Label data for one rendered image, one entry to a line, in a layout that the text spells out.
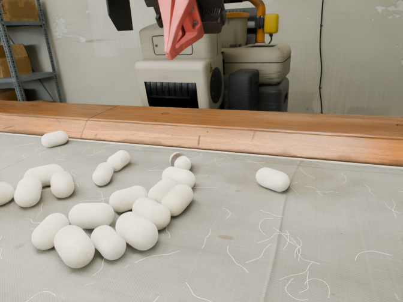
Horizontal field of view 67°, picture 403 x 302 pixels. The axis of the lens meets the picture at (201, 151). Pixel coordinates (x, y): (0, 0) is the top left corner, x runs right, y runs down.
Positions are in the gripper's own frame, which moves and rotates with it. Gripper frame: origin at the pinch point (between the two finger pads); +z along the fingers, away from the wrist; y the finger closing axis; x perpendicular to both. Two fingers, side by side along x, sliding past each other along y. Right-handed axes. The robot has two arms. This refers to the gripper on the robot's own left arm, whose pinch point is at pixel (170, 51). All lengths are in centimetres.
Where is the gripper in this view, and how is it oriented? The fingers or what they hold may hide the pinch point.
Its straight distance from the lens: 40.3
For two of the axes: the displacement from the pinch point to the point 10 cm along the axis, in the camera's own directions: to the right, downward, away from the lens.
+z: -2.2, 8.8, -4.2
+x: 2.3, 4.6, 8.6
